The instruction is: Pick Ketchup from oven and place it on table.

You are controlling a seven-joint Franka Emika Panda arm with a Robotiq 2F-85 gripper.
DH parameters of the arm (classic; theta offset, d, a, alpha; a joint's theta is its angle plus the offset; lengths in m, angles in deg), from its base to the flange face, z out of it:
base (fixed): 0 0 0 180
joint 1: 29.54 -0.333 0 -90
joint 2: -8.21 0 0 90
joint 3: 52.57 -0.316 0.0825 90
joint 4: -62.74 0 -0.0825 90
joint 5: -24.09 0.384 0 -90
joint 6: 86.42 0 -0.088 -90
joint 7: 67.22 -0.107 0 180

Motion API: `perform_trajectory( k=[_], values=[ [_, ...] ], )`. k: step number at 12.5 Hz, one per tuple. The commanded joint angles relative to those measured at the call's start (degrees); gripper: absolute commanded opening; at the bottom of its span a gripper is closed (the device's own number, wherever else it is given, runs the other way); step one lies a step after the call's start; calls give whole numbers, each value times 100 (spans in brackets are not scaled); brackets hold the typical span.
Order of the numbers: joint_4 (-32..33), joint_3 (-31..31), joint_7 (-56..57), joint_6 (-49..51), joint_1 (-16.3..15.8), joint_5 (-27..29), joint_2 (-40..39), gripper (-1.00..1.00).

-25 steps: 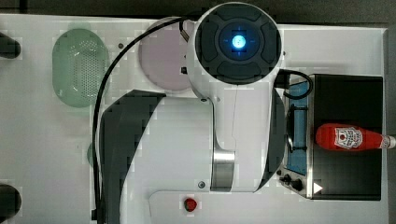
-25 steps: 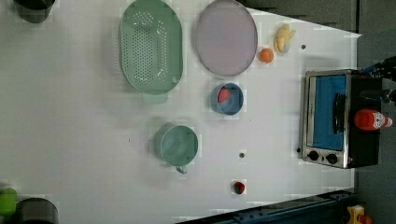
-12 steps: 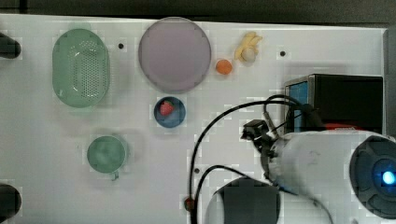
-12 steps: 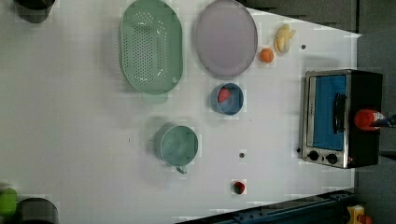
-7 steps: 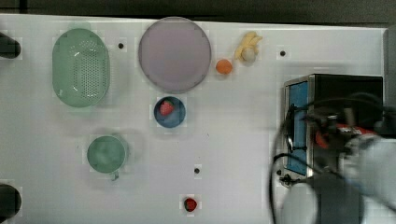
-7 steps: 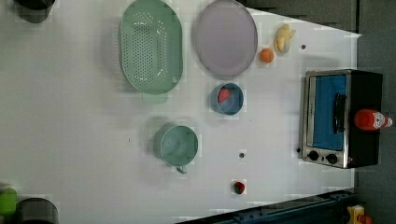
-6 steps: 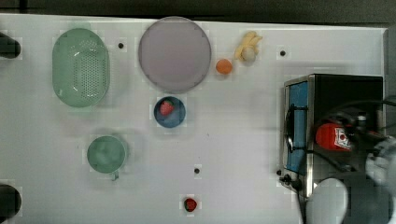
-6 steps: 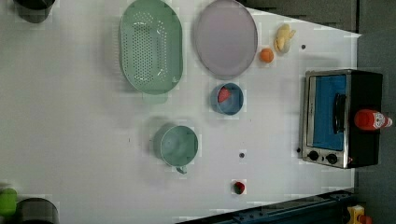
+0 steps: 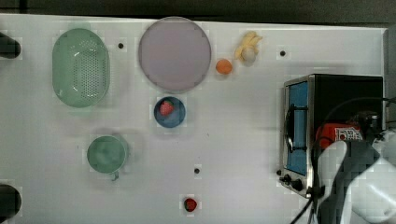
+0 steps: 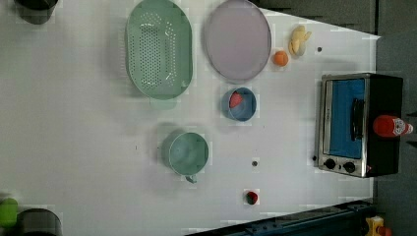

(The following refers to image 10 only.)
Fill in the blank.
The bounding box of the blue metal frame rail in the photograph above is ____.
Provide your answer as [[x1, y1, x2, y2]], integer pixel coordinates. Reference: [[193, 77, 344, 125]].
[[188, 201, 376, 236]]

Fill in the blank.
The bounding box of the black toaster oven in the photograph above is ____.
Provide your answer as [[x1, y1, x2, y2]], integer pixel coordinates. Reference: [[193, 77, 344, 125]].
[[317, 73, 403, 178]]

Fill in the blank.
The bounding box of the green cup object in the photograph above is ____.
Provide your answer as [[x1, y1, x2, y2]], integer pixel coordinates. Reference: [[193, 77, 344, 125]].
[[0, 198, 18, 228]]

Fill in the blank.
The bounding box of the yellow toy figure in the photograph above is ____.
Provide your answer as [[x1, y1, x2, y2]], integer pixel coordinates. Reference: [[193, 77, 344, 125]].
[[366, 216, 392, 236]]

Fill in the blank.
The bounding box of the green mug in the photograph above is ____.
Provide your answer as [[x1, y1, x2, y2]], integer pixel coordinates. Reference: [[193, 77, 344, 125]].
[[161, 132, 209, 184]]

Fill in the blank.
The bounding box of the blue bowl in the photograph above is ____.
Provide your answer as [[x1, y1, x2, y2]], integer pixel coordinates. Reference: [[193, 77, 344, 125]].
[[220, 88, 257, 122]]

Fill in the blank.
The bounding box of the lilac round plate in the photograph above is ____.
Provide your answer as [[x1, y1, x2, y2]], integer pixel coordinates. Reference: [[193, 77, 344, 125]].
[[205, 0, 271, 84]]

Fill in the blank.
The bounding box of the orange toy fruit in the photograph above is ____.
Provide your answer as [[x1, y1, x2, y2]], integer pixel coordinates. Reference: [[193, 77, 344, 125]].
[[273, 50, 289, 67]]

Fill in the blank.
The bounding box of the yellow banana toy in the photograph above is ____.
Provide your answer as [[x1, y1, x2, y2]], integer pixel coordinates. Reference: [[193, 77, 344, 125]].
[[288, 26, 312, 56]]

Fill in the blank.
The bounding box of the red toy in bowl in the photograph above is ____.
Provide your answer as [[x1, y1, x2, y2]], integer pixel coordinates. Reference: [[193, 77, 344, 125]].
[[229, 91, 243, 108]]

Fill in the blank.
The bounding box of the red ketchup bottle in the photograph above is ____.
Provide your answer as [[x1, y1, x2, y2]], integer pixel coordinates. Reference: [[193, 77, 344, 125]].
[[373, 115, 414, 138]]

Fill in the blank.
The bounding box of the green perforated colander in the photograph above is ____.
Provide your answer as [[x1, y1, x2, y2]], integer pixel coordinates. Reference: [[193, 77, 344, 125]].
[[125, 0, 193, 100]]

